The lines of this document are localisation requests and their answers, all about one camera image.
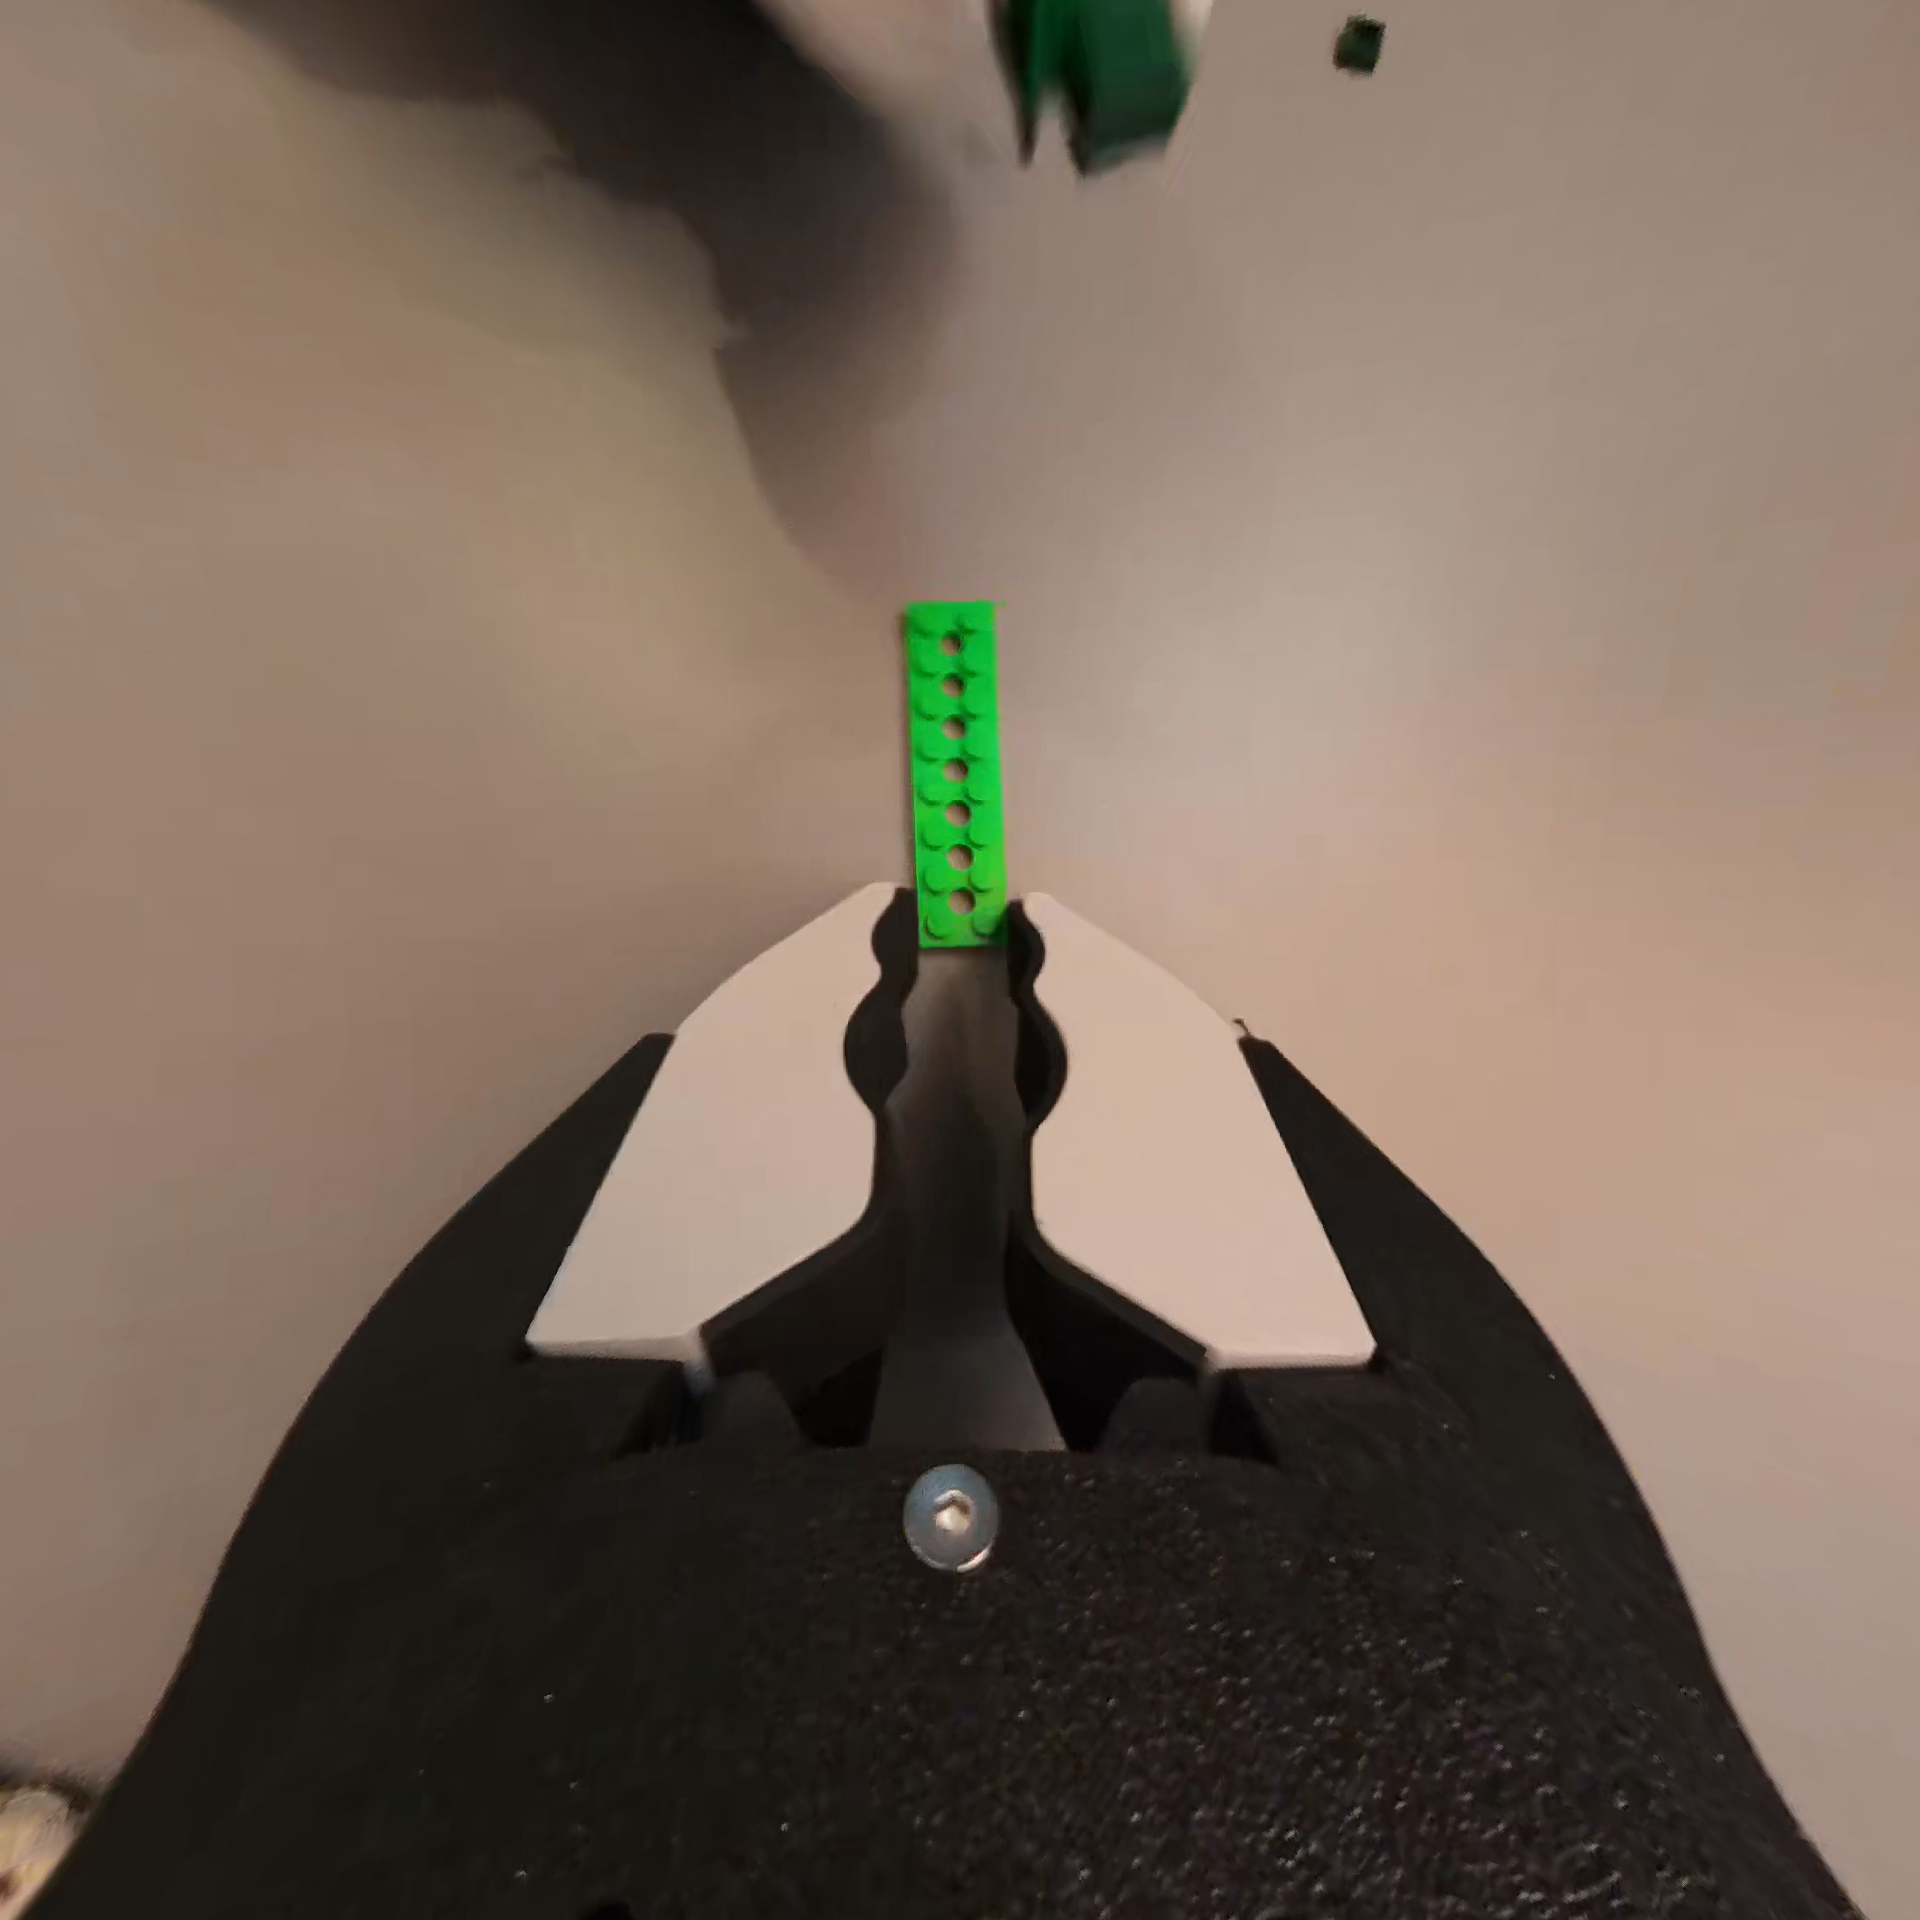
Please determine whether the person in cream knit sweater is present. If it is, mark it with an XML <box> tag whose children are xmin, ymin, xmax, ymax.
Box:
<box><xmin>0</xmin><ymin>1770</ymin><xmax>96</xmax><ymax>1883</ymax></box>

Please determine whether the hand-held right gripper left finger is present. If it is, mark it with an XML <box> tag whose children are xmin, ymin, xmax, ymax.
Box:
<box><xmin>525</xmin><ymin>883</ymin><xmax>922</xmax><ymax>1397</ymax></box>

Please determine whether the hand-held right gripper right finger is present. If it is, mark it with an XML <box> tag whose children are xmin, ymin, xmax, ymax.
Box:
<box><xmin>1007</xmin><ymin>896</ymin><xmax>1379</xmax><ymax>1397</ymax></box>

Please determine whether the green holed lego plate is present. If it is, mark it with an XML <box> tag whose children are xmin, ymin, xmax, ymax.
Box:
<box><xmin>900</xmin><ymin>599</ymin><xmax>1009</xmax><ymax>954</ymax></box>

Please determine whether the green pixel-pattern lego assembly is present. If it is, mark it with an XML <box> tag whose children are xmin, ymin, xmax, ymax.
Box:
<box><xmin>991</xmin><ymin>0</ymin><xmax>1202</xmax><ymax>169</ymax></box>

